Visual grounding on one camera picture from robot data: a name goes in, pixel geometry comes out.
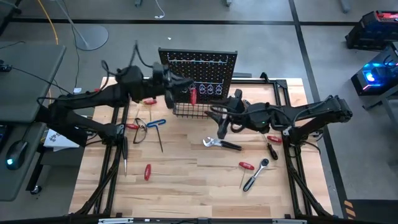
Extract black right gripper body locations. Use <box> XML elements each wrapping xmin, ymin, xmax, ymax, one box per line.
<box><xmin>228</xmin><ymin>90</ymin><xmax>254</xmax><ymax>125</ymax></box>

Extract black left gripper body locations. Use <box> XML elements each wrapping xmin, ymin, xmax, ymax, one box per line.
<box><xmin>150</xmin><ymin>61</ymin><xmax>180</xmax><ymax>96</ymax></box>

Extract black metal pegboard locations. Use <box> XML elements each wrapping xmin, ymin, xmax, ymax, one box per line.
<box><xmin>157</xmin><ymin>47</ymin><xmax>239</xmax><ymax>105</ymax></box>

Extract blue T-handle hex key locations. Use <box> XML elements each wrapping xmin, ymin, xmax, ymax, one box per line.
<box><xmin>146</xmin><ymin>119</ymin><xmax>167</xmax><ymax>154</ymax></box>

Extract black-handled screwdriver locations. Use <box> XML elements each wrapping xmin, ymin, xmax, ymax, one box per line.
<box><xmin>259</xmin><ymin>131</ymin><xmax>279</xmax><ymax>161</ymax></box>

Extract clear safety glasses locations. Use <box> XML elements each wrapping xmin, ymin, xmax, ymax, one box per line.
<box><xmin>132</xmin><ymin>117</ymin><xmax>149</xmax><ymax>144</ymax></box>

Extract silver ratchet with black grip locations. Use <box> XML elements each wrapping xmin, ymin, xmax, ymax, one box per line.
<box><xmin>243</xmin><ymin>158</ymin><xmax>271</xmax><ymax>192</ymax></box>

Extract white printed paper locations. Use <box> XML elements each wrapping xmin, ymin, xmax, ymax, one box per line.
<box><xmin>43</xmin><ymin>128</ymin><xmax>80</xmax><ymax>152</ymax></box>

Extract grey desk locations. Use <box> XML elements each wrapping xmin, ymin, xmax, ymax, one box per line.
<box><xmin>0</xmin><ymin>43</ymin><xmax>67</xmax><ymax>202</ymax></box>

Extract blue-lit computer case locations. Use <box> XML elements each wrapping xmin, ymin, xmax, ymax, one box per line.
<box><xmin>350</xmin><ymin>46</ymin><xmax>398</xmax><ymax>96</ymax></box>

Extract black storage crate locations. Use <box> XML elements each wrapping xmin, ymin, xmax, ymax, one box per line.
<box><xmin>345</xmin><ymin>10</ymin><xmax>398</xmax><ymax>52</ymax></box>

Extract black computer mouse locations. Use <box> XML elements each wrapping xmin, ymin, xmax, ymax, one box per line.
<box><xmin>5</xmin><ymin>139</ymin><xmax>29</xmax><ymax>171</ymax></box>

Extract black hazard-striped mat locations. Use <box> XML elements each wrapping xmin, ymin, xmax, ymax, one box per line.
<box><xmin>343</xmin><ymin>198</ymin><xmax>398</xmax><ymax>220</ymax></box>

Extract black wire basket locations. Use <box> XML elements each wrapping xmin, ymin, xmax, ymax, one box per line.
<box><xmin>172</xmin><ymin>101</ymin><xmax>218</xmax><ymax>120</ymax></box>

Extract silver pliers with black handles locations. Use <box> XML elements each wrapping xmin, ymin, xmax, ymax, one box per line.
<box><xmin>202</xmin><ymin>136</ymin><xmax>243</xmax><ymax>152</ymax></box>

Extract chrome hook rail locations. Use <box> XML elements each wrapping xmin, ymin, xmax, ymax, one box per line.
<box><xmin>167</xmin><ymin>55</ymin><xmax>229</xmax><ymax>65</ymax></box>

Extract white cable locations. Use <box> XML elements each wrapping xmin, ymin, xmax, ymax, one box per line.
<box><xmin>154</xmin><ymin>0</ymin><xmax>165</xmax><ymax>19</ymax></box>

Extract long black-handled awl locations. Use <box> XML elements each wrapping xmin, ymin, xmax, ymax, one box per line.
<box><xmin>122</xmin><ymin>136</ymin><xmax>129</xmax><ymax>177</ymax></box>

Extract silver metal bracket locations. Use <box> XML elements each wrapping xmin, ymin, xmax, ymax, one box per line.
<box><xmin>98</xmin><ymin>217</ymin><xmax>134</xmax><ymax>224</ymax></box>
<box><xmin>272</xmin><ymin>218</ymin><xmax>308</xmax><ymax>224</ymax></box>

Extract yellow cable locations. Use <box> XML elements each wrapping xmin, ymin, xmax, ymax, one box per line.
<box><xmin>37</xmin><ymin>0</ymin><xmax>60</xmax><ymax>46</ymax></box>

